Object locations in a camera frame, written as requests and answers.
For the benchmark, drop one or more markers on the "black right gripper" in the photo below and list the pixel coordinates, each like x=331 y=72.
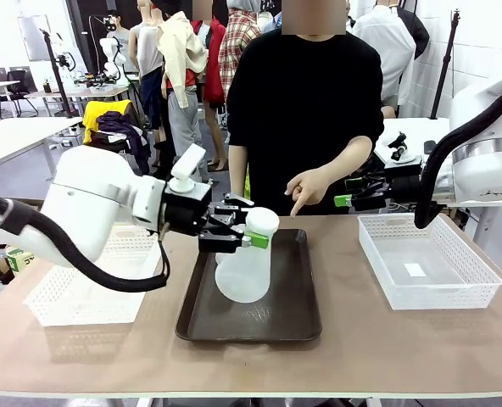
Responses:
x=405 y=186

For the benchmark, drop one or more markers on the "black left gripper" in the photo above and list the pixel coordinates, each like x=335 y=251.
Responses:
x=187 y=212

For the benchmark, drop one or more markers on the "white opaque plastic flask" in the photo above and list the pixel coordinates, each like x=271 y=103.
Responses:
x=247 y=275

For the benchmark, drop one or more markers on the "person's left forearm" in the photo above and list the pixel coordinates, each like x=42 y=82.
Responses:
x=348 y=154

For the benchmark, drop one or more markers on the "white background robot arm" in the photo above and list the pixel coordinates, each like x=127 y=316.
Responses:
x=109 y=59

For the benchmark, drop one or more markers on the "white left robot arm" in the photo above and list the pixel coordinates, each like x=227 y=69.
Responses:
x=81 y=203

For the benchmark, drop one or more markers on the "person's right forearm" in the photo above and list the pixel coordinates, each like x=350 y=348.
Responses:
x=238 y=169

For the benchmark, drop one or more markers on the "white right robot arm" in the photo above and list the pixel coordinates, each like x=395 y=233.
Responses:
x=488 y=169

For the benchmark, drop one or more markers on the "person's left hand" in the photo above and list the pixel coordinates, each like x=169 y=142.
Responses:
x=312 y=186

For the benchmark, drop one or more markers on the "small black device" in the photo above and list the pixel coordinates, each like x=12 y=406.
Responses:
x=429 y=147

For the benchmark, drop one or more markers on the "white label in basket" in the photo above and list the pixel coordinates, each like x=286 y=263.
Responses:
x=415 y=269

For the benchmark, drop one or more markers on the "person in black sweater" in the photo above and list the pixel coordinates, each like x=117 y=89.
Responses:
x=302 y=106

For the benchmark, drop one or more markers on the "dark brown serving tray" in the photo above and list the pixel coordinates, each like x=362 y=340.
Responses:
x=289 y=313

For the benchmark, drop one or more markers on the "purple clothing on chair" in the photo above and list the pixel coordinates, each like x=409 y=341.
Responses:
x=130 y=131

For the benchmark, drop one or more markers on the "white perforated plastic basket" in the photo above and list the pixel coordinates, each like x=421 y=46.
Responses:
x=467 y=292
x=85 y=301

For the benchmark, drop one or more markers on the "mannequin with cream jacket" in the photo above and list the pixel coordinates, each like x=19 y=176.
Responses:
x=183 y=85

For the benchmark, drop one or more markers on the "mannequin with white shirt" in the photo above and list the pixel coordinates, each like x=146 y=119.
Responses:
x=386 y=46

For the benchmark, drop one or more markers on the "tall black tripod stand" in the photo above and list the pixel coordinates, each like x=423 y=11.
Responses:
x=446 y=63

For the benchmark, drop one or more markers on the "mannequin with red jacket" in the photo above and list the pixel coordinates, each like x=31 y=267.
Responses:
x=215 y=63

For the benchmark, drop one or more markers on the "black jacket on hanger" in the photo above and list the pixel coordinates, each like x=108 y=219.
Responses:
x=418 y=34

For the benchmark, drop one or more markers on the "yellow cloth on chair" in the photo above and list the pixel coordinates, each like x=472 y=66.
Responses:
x=90 y=116

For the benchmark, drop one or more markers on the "mannequin with plaid shirt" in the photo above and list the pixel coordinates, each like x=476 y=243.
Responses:
x=238 y=46

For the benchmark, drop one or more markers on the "mannequin with white tank top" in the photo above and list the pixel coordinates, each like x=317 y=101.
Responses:
x=147 y=55

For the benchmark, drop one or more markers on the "cluttered background work table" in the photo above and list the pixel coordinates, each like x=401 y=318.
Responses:
x=81 y=91

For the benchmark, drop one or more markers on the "background person in white shirt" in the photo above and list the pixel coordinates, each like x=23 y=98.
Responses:
x=124 y=38

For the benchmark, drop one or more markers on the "cardboard box with green print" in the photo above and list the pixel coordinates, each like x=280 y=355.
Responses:
x=20 y=260

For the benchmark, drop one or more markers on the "white side table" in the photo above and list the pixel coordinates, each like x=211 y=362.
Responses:
x=18 y=133

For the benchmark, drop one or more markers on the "black office chair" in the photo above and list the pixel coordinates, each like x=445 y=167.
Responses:
x=15 y=91

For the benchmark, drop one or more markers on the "black metal frame chair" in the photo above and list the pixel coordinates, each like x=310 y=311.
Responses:
x=107 y=142

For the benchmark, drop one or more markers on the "black tripod with camera arm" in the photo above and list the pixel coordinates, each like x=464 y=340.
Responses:
x=58 y=76

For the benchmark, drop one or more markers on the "whiteboard on wall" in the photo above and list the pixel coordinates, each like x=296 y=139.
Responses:
x=34 y=38

